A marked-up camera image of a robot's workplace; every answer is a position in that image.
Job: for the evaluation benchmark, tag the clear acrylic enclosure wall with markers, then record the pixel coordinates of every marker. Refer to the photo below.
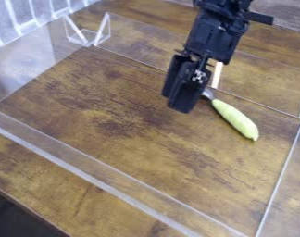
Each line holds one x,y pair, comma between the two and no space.
107,162

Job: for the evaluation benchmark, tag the green handled metal spoon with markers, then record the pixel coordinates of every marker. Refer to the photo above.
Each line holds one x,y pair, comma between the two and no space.
244,124

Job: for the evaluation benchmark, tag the clear acrylic corner bracket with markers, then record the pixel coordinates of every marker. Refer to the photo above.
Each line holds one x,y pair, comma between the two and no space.
87,37

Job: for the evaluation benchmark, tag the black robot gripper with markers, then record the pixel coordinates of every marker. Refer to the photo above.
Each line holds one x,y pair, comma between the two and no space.
215,33

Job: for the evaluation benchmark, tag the black bar on table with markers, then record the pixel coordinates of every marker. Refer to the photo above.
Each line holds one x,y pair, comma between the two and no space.
265,19

